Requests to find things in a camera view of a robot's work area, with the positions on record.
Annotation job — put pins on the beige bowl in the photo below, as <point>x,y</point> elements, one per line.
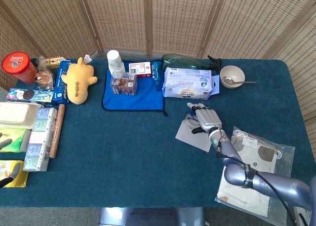
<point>234,70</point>

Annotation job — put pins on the green tissue pack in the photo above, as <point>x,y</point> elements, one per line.
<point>17,134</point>

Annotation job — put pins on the teal fabric table cover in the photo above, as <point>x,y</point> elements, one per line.
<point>111,149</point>

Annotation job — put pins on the yellow snack bag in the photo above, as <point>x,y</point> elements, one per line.
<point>22,171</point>

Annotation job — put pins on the wooden rolling pin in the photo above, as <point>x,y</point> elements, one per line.
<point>57,131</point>

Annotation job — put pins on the pastel pocket tissue multipack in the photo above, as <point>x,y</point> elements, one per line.
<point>39,137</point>

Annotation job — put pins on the bagged brown pastry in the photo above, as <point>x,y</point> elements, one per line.
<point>44,79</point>

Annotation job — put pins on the red lidded canister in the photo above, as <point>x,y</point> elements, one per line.
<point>17,63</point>

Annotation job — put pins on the metal spoon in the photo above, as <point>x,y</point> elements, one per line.
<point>247,82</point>

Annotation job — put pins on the yellow plush toy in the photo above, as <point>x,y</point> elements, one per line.
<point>77,85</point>

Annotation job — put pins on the white clamshell food box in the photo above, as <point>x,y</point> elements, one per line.
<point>14,115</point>

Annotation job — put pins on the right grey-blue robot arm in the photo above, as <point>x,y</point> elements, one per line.
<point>271,184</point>

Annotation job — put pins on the red and white carton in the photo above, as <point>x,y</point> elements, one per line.
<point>140,68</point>

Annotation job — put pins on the black thin-frame glasses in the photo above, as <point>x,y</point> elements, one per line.
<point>189,118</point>

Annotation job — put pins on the white and blue tissue pack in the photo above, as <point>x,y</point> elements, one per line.
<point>187,84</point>

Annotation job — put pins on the blue sandwich cookie box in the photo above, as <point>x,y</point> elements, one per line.
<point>29,95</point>

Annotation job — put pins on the dark blue snack box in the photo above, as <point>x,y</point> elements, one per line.
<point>60,87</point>

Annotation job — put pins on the clear bag with white garment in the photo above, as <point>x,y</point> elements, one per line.
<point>266,149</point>

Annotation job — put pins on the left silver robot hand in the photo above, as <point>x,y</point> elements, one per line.
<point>15,173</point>

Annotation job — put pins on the grey robot torso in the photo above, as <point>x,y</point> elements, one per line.
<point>148,217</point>

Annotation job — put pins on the small yellow patterned box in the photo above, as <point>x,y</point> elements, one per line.
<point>55,62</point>

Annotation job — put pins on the clear coffee capsule box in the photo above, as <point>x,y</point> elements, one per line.
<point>123,85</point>

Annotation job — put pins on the blue cloth with black trim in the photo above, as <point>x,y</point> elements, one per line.
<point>133,101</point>

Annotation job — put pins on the white paper cup stack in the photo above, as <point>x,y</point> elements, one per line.
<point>114,60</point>

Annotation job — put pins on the woven rattan folding screen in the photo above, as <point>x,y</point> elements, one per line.
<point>172,18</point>

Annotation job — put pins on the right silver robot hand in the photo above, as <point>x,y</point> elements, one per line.
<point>209,118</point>

